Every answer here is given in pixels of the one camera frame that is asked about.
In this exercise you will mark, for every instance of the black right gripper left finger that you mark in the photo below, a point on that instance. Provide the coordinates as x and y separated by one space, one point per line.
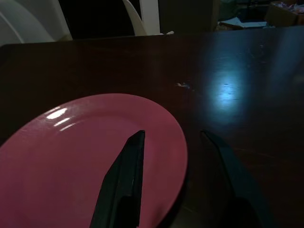
121 185

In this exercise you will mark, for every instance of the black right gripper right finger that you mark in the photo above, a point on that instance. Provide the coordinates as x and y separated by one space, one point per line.
244 202

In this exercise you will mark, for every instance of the pink round plate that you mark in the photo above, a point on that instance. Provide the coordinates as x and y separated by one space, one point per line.
59 166

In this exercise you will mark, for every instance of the white plastic chair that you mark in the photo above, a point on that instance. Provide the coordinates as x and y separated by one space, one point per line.
149 16
26 21

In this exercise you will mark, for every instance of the open brown cardboard box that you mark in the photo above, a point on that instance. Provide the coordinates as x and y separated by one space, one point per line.
282 14

